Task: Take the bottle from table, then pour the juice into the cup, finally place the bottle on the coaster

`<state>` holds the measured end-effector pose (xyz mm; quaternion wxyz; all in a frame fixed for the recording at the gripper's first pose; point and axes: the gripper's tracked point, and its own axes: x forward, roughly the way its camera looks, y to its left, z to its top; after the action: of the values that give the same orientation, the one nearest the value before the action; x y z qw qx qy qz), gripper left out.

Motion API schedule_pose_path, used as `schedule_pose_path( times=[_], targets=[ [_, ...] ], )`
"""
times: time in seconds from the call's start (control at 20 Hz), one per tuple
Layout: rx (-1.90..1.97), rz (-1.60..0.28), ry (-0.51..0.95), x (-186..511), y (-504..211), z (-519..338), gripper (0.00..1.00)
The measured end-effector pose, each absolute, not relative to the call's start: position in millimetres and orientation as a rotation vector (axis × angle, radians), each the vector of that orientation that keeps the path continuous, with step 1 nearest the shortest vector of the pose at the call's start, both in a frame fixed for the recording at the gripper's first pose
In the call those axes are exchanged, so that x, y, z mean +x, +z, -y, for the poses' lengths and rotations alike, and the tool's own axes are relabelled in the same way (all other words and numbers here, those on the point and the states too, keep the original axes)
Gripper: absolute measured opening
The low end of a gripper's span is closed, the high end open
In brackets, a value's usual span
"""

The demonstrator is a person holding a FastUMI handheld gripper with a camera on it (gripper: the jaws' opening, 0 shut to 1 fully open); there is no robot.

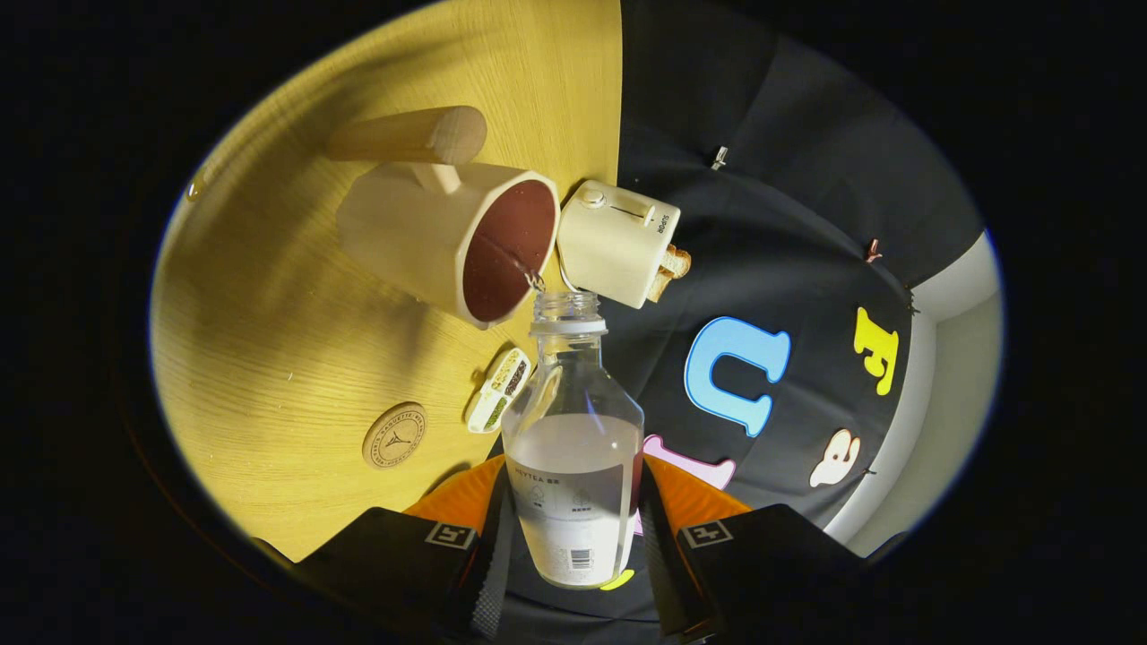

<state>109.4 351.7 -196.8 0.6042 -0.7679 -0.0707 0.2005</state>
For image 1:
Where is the wooden table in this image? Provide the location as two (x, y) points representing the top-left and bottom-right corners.
(148, 0), (624, 565)

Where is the clear juice bottle white label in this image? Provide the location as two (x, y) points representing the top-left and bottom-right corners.
(502, 291), (646, 589)

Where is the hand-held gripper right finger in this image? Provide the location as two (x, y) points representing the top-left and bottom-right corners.
(638, 454), (866, 641)

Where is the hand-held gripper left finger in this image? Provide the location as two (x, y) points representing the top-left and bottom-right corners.
(291, 454), (519, 641)

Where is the beige cup with wooden handle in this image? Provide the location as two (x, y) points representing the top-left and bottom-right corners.
(327, 106), (561, 331)

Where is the cream toaster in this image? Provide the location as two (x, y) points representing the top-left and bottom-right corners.
(556, 179), (693, 310)

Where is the round brown coaster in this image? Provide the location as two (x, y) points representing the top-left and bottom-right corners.
(362, 401), (428, 470)

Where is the small white dish of grains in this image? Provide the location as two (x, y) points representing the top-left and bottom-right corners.
(464, 348), (532, 434)

